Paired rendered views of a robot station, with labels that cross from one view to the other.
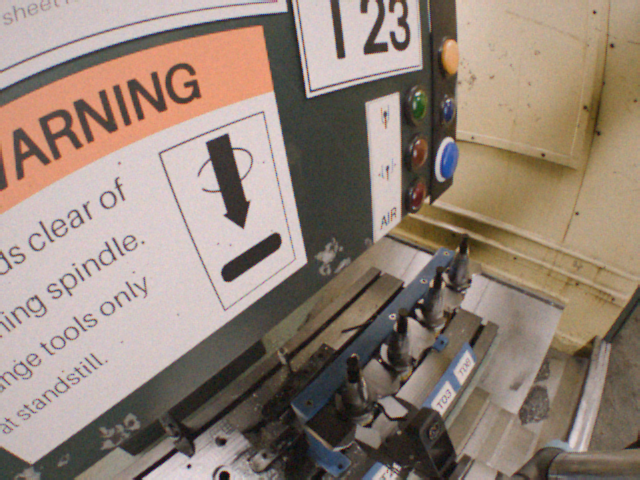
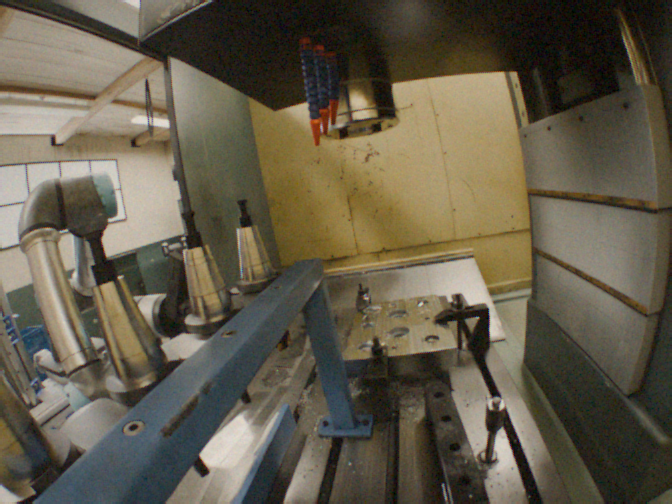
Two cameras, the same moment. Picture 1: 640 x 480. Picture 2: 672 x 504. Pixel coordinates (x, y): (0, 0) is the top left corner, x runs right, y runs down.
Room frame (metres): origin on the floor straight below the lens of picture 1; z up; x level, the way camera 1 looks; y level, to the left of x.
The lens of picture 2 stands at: (0.57, -0.16, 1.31)
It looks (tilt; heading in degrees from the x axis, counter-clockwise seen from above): 11 degrees down; 143
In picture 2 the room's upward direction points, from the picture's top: 11 degrees counter-clockwise
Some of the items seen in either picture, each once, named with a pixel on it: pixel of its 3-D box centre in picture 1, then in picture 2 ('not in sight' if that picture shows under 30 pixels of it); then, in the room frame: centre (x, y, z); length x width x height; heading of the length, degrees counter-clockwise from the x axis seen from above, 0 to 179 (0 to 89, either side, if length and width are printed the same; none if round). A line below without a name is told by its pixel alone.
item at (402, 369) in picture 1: (399, 355); (217, 322); (0.28, -0.10, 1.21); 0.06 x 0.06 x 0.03
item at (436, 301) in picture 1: (434, 297); (123, 327); (0.35, -0.18, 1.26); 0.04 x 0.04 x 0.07
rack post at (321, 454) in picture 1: (320, 439); (330, 365); (0.21, 0.06, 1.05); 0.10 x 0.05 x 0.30; 41
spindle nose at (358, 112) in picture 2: not in sight; (353, 101); (0.18, 0.25, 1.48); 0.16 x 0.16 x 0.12
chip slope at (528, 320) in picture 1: (408, 342); not in sight; (0.60, -0.25, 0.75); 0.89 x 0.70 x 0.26; 41
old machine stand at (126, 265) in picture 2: not in sight; (127, 292); (-4.43, -0.53, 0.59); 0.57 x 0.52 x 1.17; 128
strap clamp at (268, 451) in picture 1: (278, 452); (380, 371); (0.22, 0.16, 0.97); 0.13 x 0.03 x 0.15; 131
